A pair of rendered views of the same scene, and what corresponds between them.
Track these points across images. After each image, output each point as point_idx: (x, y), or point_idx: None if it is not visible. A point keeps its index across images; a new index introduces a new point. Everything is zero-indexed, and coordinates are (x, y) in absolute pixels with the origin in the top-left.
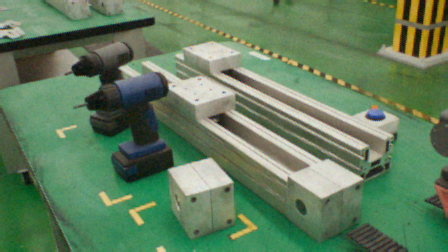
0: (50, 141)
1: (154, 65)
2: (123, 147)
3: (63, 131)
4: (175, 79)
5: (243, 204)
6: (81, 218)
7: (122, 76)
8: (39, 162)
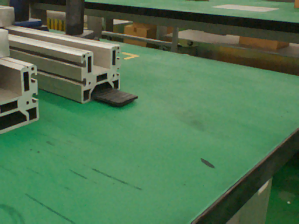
0: (129, 51)
1: (62, 48)
2: (35, 18)
3: (130, 55)
4: (12, 36)
5: None
6: (50, 32)
7: (66, 4)
8: (115, 43)
